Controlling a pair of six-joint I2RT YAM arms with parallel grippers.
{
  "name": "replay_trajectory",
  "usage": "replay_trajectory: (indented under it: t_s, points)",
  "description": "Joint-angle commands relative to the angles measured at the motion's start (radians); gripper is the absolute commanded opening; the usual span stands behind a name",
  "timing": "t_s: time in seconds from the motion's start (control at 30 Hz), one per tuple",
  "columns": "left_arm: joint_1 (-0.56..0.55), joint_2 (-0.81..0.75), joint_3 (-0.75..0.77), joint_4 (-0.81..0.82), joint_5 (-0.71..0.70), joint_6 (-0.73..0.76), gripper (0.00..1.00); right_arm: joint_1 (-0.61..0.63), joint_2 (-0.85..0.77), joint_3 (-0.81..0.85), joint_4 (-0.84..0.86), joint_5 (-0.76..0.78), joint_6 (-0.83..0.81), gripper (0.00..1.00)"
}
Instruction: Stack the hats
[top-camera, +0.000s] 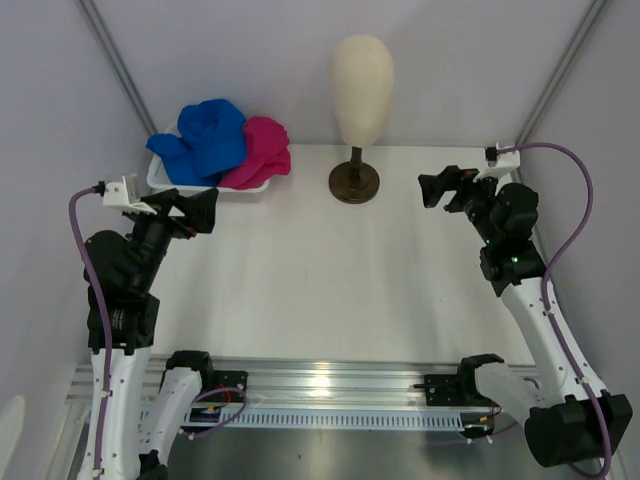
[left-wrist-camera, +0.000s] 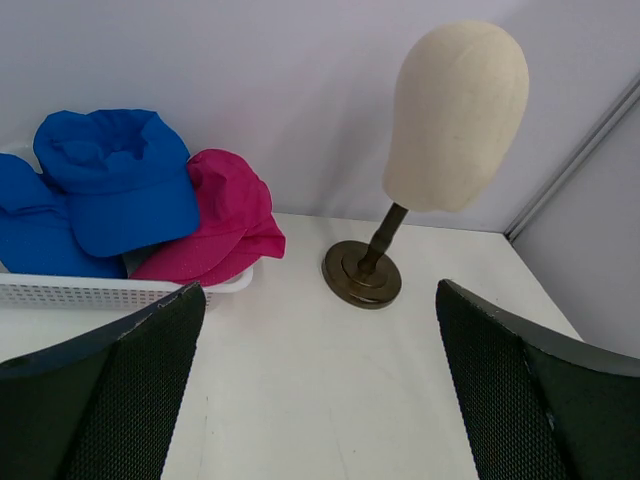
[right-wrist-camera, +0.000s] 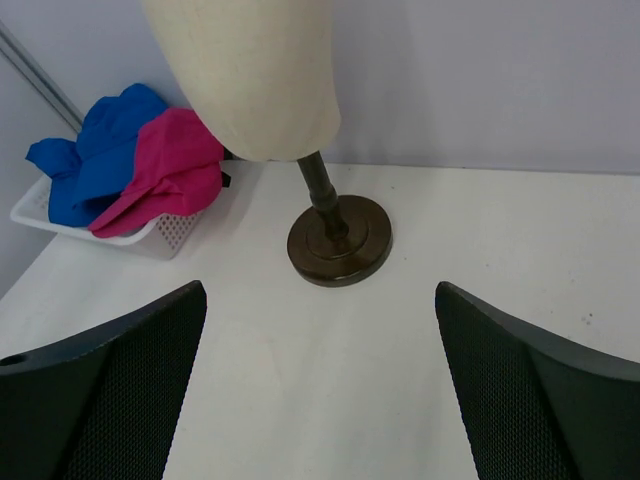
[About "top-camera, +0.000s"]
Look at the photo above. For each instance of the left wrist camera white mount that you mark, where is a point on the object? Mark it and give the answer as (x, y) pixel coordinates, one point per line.
(121, 193)

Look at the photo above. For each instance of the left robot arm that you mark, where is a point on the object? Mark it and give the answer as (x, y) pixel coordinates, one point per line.
(120, 270)

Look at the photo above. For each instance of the pink baseball cap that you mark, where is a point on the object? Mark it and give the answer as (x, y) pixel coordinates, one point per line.
(268, 155)

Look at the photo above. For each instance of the blue baseball cap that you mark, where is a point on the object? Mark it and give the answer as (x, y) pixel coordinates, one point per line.
(211, 112)

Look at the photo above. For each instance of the white slotted cable duct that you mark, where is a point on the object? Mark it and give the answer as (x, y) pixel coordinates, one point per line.
(271, 418)

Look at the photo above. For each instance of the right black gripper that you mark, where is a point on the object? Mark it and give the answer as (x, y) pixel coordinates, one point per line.
(450, 179)

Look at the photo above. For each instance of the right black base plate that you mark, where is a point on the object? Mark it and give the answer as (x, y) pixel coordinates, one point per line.
(450, 390)

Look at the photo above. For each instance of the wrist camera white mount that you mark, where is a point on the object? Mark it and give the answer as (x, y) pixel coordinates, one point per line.
(121, 193)
(501, 161)

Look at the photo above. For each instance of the white plastic basket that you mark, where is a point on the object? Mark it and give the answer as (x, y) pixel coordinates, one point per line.
(165, 182)

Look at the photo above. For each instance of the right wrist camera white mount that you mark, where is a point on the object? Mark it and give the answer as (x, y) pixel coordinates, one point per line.
(501, 161)

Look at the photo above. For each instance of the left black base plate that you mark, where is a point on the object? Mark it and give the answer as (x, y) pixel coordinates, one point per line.
(223, 386)

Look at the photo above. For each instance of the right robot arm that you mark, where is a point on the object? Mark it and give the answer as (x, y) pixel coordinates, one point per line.
(568, 414)

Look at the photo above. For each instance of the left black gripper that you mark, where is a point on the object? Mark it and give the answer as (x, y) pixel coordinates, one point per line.
(198, 211)

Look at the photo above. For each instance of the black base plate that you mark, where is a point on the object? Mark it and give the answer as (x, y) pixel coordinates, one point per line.
(450, 390)
(223, 386)

